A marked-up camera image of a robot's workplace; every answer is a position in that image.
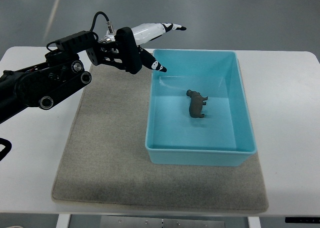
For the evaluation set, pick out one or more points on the grey felt mat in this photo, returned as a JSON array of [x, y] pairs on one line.
[[106, 161]]

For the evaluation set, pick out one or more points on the metal table frame bracket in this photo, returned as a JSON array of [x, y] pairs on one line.
[[139, 222]]

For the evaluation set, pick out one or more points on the blue plastic box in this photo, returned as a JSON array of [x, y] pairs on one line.
[[224, 137]]

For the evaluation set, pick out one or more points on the black table control panel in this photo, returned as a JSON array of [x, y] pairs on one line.
[[302, 220]]

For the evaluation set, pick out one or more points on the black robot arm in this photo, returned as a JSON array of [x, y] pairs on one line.
[[61, 75]]

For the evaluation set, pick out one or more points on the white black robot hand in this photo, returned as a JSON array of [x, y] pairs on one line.
[[144, 33]]

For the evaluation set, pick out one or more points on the brown toy hippo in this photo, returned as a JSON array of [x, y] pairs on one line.
[[196, 104]]

